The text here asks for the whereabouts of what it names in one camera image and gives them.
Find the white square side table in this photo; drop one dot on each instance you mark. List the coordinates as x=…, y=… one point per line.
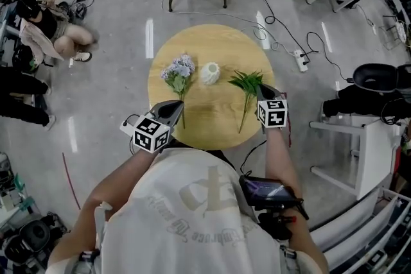
x=379, y=154

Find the person's left forearm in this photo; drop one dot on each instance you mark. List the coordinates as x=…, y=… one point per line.
x=109, y=183

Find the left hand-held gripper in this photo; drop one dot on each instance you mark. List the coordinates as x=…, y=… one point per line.
x=151, y=136

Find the black and green bag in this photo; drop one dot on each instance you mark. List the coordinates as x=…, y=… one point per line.
x=24, y=59

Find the person's white t-shirt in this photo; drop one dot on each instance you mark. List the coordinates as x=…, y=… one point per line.
x=180, y=227

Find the white power strip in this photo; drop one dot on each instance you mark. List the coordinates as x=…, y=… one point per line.
x=128, y=126
x=300, y=61

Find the white ribbed vase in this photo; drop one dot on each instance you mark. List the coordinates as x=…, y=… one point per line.
x=210, y=73

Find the green artificial leafy plant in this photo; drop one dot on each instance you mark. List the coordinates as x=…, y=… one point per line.
x=247, y=81

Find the person's right forearm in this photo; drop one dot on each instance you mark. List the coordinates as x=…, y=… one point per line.
x=276, y=154

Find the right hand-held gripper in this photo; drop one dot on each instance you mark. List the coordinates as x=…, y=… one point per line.
x=273, y=114

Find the blue artificial hydrangea flower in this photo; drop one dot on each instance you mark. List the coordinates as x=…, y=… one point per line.
x=180, y=69

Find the black round case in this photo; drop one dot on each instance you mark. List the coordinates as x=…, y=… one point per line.
x=35, y=235

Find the white shelving rack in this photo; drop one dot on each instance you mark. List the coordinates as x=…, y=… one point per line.
x=353, y=227

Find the small black monitor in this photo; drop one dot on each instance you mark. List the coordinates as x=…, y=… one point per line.
x=266, y=192

